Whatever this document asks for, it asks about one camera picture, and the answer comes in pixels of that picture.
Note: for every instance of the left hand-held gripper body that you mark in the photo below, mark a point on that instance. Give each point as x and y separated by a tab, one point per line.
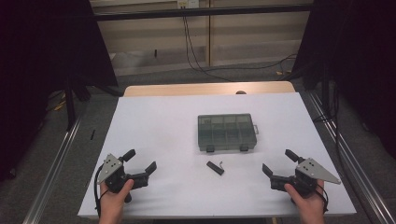
112	174

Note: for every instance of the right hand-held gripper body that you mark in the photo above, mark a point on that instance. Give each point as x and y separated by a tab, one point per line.
306	175

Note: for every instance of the grey transparent organizer box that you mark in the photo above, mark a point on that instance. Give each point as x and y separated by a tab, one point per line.
226	132

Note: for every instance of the person's left hand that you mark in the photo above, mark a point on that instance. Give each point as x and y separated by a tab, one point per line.
112	203

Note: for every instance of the person's right hand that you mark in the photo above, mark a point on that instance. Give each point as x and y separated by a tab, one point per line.
306	207

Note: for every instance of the small black floor piece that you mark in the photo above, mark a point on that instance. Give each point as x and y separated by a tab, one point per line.
92	134

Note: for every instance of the black metal stand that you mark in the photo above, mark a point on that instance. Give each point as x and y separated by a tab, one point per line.
70	105

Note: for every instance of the wooden table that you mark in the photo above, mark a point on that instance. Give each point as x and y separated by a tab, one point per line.
193	88

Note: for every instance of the black curtain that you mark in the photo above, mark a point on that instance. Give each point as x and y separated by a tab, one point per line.
358	62
37	62

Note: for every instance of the black horizontal bar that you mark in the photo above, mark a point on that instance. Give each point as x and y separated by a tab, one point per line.
199	12

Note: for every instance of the aluminium rail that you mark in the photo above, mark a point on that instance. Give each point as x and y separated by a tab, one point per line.
358	168
53	174

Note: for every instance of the white wall outlet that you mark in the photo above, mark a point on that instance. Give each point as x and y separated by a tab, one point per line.
188	3

